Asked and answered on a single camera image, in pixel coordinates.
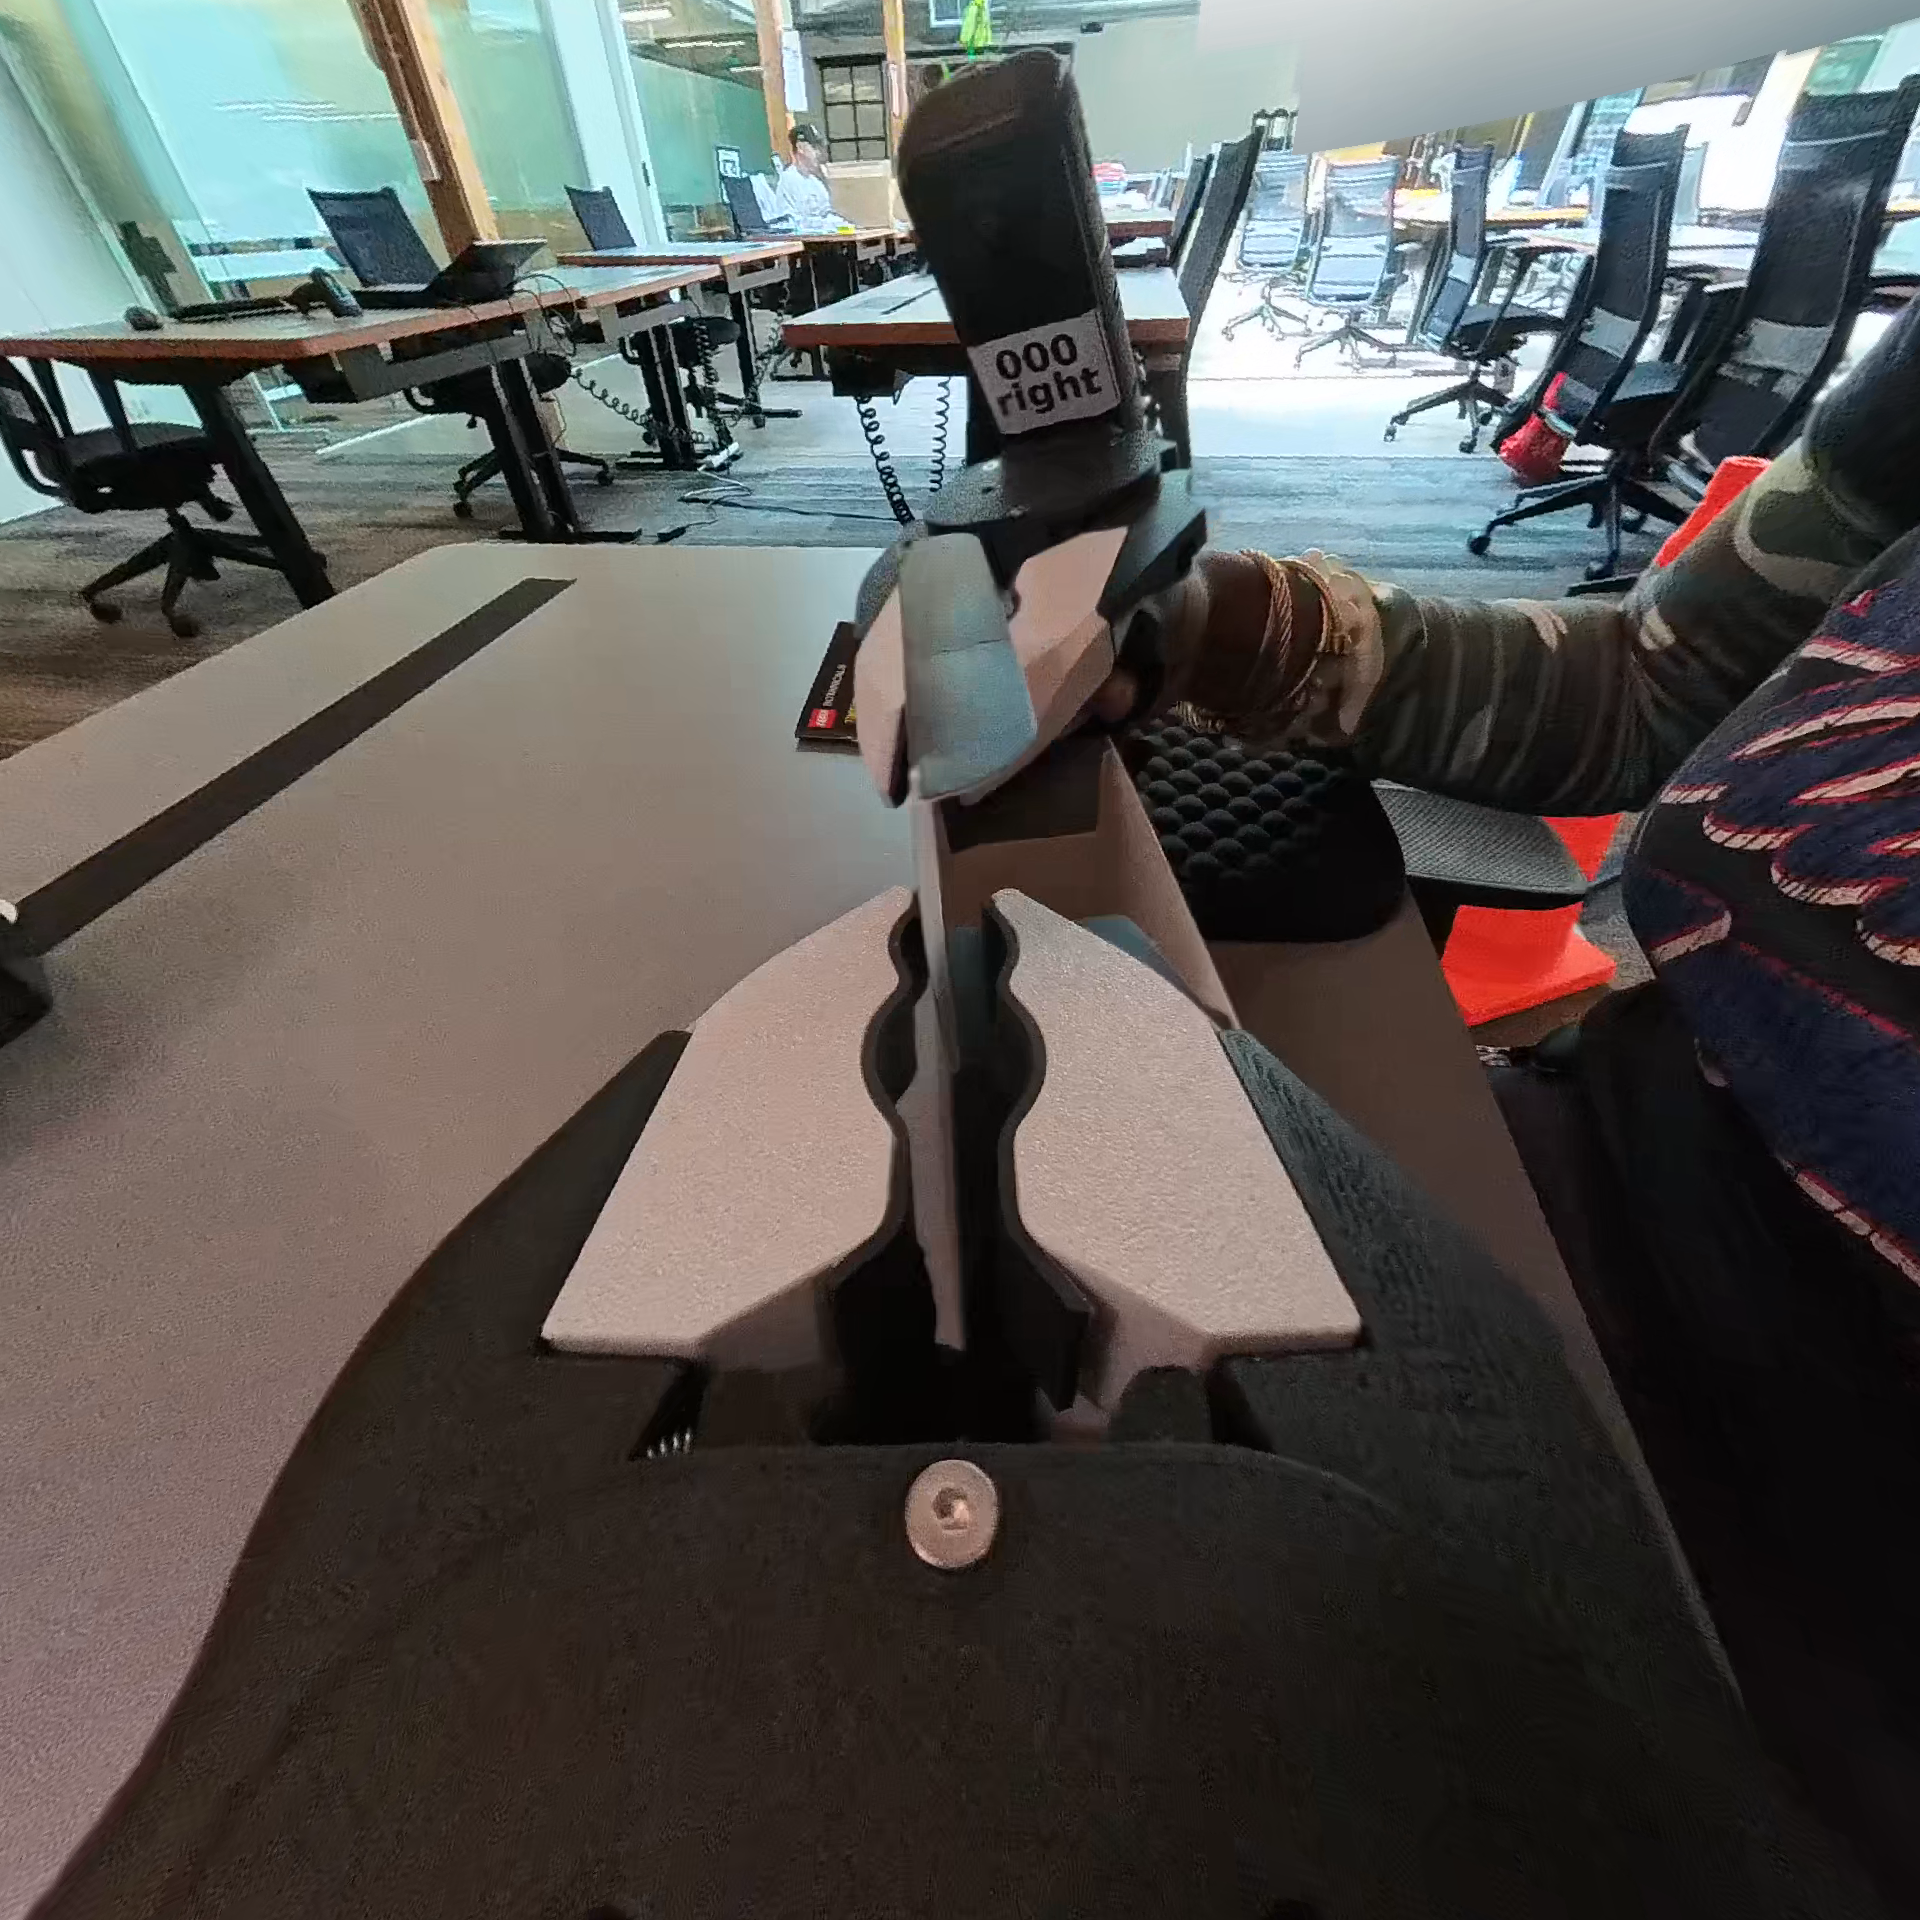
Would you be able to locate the wooden table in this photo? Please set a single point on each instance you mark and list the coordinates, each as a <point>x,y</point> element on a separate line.
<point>996,315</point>
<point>302,335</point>

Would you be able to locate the person's right forearm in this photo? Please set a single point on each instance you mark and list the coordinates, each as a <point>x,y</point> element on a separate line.
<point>1627,652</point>

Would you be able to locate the black office chair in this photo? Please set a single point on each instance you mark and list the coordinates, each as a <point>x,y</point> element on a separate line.
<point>122,493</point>
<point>1482,285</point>
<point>450,305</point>
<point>1768,305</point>

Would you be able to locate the black mesh cushion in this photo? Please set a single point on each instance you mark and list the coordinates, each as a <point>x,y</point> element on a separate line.
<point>1278,831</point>

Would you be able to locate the black glossy cardboard box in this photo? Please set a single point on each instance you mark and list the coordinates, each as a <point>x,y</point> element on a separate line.
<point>833,697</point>

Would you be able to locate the orange traffic cone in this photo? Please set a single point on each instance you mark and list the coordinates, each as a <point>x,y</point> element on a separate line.
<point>1566,902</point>

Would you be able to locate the person's dark clothing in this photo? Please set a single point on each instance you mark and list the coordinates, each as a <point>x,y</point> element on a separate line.
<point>1768,1199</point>

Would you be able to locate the grey desk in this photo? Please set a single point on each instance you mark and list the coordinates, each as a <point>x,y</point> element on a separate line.
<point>302,967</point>

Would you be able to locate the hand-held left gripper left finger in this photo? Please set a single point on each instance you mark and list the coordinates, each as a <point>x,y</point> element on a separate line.
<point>731,1199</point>

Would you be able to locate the matte black box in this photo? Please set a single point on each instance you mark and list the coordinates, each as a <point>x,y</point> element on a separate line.
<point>1036,869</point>

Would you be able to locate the black chair armrest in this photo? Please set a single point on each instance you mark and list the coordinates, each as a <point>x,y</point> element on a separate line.
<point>1504,837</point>

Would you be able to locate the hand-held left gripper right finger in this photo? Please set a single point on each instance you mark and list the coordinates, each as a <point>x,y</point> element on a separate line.
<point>1156,1183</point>

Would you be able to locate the person's right hand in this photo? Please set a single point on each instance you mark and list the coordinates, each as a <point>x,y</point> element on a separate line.
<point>1190,652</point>

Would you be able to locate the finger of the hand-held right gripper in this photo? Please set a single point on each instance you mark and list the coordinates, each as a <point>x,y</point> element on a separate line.
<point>960,676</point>
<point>878,676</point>

